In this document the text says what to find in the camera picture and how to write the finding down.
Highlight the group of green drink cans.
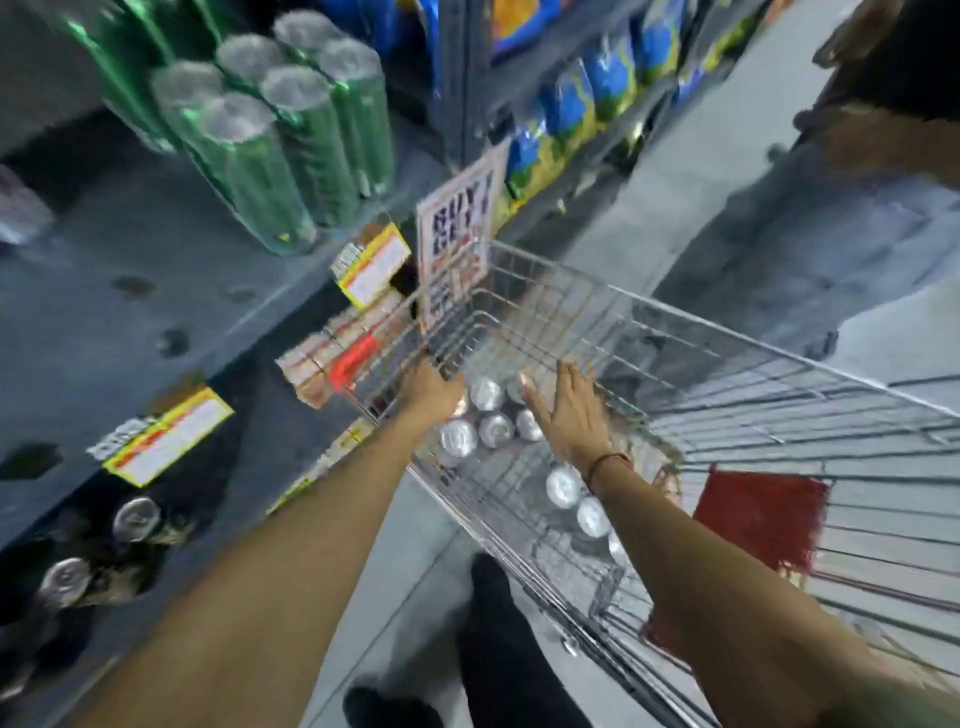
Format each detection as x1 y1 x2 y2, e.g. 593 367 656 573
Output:
30 0 399 258

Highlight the person's left forearm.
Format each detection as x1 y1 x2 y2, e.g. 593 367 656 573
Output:
73 408 432 728

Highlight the brown wrist band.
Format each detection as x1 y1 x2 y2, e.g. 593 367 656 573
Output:
584 452 634 494

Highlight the grey metal shelf unit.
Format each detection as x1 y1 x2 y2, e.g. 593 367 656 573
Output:
0 0 459 728

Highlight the red cart seat flap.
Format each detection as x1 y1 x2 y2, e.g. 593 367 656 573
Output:
643 465 831 663

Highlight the dark can with silver top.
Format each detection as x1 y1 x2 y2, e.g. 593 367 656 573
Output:
111 496 196 549
33 556 144 612

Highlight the yellow price tag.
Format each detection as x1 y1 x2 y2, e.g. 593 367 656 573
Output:
336 222 413 310
266 417 378 517
102 387 236 489

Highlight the person's left hand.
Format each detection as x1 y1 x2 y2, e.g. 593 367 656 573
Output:
396 359 468 434

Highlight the dark metal shelf unit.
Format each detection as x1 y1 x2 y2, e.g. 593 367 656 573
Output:
438 0 789 249

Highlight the person's right forearm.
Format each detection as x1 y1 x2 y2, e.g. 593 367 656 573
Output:
588 461 960 728

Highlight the person's right hand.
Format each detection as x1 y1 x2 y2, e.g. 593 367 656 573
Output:
521 360 615 475

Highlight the person's black shoe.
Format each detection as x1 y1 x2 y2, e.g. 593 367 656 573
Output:
342 684 445 728

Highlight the person's black trouser leg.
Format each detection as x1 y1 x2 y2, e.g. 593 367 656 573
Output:
456 553 595 728

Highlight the stack of beige red cartons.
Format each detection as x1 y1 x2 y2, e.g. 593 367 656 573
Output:
275 288 412 411

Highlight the group of silver cans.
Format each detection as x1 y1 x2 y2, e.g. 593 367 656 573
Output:
437 375 633 565

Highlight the white promotion sign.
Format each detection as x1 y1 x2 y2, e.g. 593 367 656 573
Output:
415 141 513 335

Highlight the row of blue yellow snack bags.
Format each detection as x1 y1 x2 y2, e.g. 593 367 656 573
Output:
491 0 760 220

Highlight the metal wire shopping cart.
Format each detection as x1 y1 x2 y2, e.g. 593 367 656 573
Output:
341 240 960 728

